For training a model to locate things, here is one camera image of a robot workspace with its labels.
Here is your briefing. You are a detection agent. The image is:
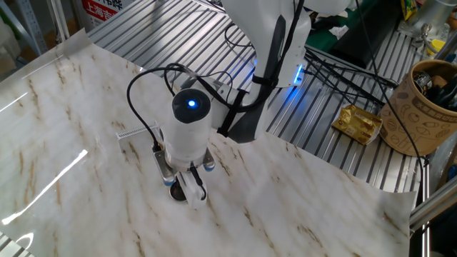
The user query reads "crumpled white paper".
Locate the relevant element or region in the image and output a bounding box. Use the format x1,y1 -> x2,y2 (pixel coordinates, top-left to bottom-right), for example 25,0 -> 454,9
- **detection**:
327,24 -> 351,41

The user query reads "black cable bundle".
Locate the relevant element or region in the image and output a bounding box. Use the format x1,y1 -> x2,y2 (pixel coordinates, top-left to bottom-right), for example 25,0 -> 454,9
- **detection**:
303,46 -> 399,108

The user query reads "aluminium frame rail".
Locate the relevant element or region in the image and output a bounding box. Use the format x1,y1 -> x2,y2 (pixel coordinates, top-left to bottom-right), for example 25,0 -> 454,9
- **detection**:
408,180 -> 457,232

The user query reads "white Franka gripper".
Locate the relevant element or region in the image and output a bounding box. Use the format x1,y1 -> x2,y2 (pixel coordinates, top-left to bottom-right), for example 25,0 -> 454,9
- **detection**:
175,169 -> 209,211

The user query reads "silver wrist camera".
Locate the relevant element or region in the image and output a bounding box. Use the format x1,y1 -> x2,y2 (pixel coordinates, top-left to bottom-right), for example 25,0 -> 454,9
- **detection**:
152,148 -> 176,188

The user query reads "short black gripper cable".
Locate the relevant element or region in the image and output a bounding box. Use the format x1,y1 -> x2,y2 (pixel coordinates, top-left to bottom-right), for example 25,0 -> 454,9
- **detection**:
188,164 -> 209,201

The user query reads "green cutting mat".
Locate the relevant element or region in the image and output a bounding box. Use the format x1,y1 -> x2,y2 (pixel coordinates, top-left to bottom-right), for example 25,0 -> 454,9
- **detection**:
306,0 -> 358,54

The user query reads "small white comb strip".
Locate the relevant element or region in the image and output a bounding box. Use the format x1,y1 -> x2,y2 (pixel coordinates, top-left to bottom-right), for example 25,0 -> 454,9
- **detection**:
116,121 -> 161,154

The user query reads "black box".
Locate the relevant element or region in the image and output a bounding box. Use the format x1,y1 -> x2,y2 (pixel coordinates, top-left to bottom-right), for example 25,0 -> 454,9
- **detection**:
328,6 -> 405,69

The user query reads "yellow green snack bag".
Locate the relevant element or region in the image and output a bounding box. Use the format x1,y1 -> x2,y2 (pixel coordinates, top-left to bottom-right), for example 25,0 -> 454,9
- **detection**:
399,0 -> 419,21

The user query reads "long black camera cable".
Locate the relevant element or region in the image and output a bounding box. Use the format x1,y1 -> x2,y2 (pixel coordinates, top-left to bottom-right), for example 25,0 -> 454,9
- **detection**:
126,63 -> 251,153

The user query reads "brown printed paper bucket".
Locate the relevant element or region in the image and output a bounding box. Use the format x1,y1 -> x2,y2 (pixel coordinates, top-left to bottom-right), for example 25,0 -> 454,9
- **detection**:
378,59 -> 457,157

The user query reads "golden snack packet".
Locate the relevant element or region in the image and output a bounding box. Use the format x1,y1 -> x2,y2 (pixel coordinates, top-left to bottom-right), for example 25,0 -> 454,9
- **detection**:
331,104 -> 383,146

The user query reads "white box with red print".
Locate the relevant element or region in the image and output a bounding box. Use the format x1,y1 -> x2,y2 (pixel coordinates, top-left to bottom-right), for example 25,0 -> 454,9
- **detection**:
73,0 -> 136,34

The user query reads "thin black cable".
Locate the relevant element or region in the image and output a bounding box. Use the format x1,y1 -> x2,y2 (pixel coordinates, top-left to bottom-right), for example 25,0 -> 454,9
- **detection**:
356,0 -> 428,167

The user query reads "small yellow item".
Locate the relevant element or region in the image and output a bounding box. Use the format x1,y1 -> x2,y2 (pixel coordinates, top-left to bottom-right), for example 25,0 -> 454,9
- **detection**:
426,38 -> 448,57

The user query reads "blue capped metal bracket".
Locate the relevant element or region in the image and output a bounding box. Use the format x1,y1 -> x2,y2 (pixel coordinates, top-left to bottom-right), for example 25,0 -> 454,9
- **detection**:
202,148 -> 216,173

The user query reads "grey perforated shelf post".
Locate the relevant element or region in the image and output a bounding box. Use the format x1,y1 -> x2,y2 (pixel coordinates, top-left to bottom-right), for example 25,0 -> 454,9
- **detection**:
13,0 -> 49,55

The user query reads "white marble pattern mat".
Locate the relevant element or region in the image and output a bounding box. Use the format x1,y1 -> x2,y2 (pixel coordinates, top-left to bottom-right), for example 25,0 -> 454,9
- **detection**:
0,28 -> 418,257

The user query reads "aluminium frame post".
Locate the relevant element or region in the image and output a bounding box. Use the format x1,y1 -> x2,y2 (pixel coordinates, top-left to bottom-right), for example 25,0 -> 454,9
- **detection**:
48,0 -> 71,43

